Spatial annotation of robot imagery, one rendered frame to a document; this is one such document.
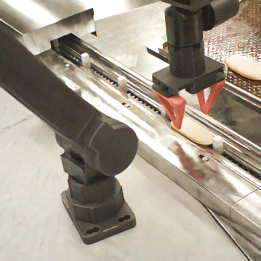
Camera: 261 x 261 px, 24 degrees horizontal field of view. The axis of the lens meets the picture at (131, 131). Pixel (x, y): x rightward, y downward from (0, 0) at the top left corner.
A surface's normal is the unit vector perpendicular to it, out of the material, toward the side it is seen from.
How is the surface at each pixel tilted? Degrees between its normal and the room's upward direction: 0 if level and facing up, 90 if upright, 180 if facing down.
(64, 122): 85
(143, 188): 0
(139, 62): 0
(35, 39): 90
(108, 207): 90
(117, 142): 90
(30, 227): 0
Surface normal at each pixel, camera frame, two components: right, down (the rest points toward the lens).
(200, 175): -0.12, -0.81
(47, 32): 0.57, 0.41
